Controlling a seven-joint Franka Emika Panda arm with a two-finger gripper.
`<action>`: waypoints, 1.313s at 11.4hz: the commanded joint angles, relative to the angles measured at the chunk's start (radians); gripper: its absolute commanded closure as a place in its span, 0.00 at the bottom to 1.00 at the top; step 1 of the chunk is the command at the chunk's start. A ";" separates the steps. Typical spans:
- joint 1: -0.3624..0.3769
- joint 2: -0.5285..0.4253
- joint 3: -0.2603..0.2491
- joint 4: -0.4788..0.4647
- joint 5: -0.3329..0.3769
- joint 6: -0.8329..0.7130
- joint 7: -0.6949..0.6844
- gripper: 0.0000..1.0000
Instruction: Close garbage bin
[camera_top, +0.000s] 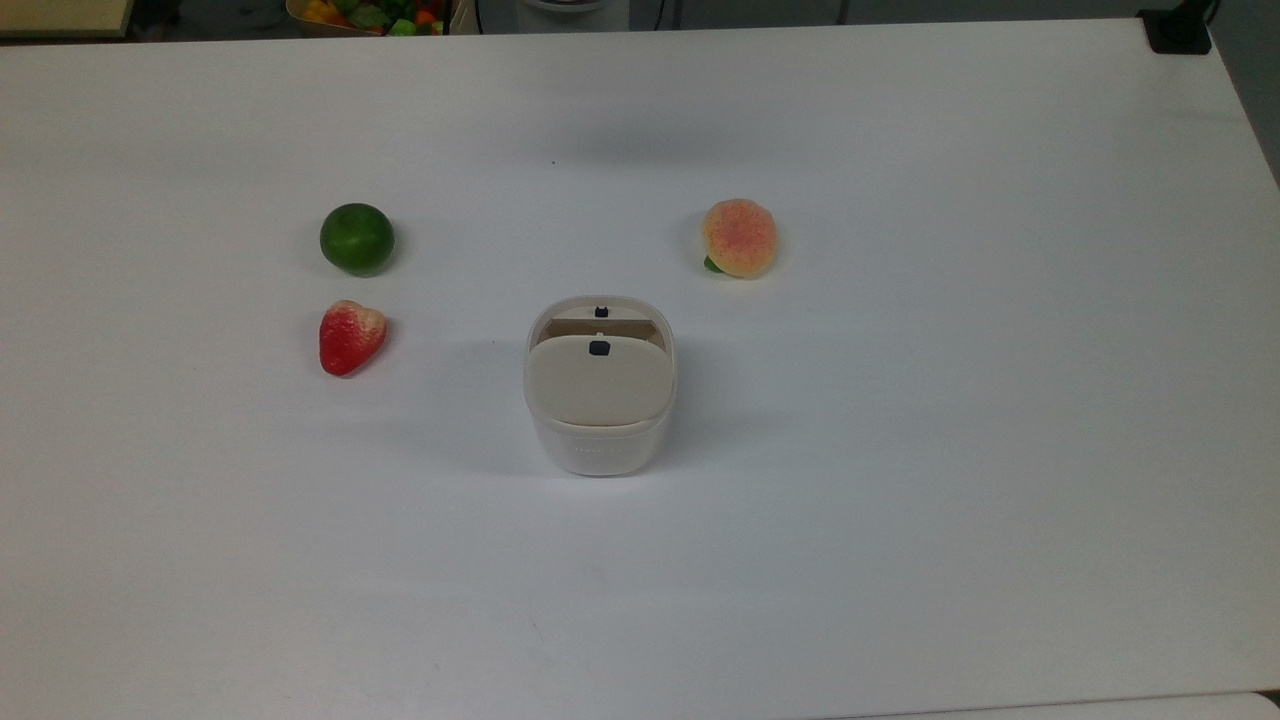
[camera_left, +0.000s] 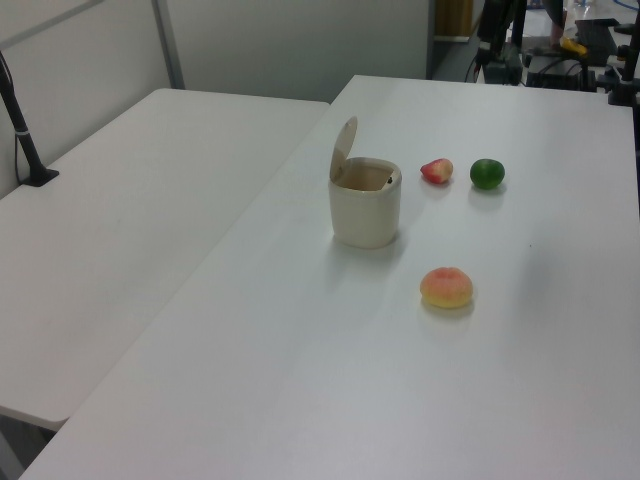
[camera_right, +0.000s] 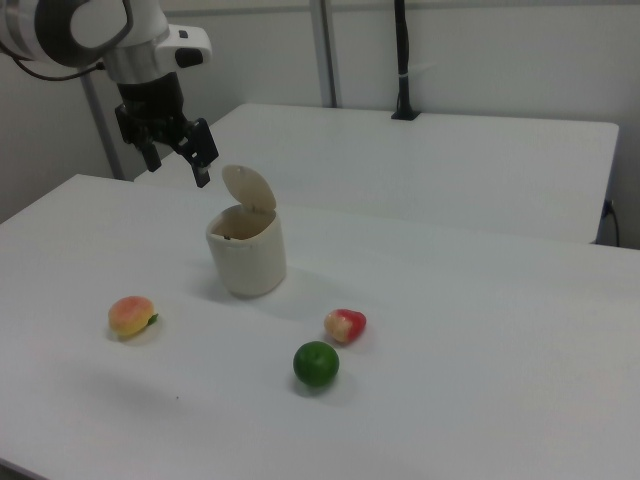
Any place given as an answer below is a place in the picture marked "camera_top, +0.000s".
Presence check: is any red strawberry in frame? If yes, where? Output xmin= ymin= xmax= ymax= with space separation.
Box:
xmin=318 ymin=299 xmax=389 ymax=378

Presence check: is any white garbage bin body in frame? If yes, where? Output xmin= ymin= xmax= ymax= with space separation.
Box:
xmin=523 ymin=294 xmax=678 ymax=478

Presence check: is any green lime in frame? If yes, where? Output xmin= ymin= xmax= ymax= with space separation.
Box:
xmin=319 ymin=202 xmax=396 ymax=278

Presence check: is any basket of toy fruits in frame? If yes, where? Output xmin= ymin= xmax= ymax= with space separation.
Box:
xmin=286 ymin=0 xmax=451 ymax=38

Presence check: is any black table clamp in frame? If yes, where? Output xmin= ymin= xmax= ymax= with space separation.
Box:
xmin=1137 ymin=0 xmax=1218 ymax=56

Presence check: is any light wooden board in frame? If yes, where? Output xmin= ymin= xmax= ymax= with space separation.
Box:
xmin=0 ymin=0 xmax=136 ymax=40

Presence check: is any beige garbage bin lid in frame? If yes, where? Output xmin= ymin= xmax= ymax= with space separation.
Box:
xmin=525 ymin=334 xmax=676 ymax=427

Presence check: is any orange pink peach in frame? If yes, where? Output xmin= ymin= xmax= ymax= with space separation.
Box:
xmin=700 ymin=198 xmax=779 ymax=280

